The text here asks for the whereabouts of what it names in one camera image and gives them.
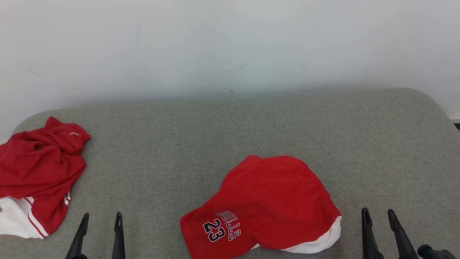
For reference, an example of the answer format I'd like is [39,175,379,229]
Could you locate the red Bulls jersey white sleeves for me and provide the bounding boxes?
[0,116,91,240]

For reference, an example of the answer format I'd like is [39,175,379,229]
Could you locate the red Bulls basketball shorts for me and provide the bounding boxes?
[180,155,342,259]

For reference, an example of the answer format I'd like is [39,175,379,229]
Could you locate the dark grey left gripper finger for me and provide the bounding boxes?
[111,212,127,259]
[66,213,89,259]

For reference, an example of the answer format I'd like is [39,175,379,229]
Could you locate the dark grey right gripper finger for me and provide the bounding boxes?
[387,209,420,259]
[361,208,385,259]

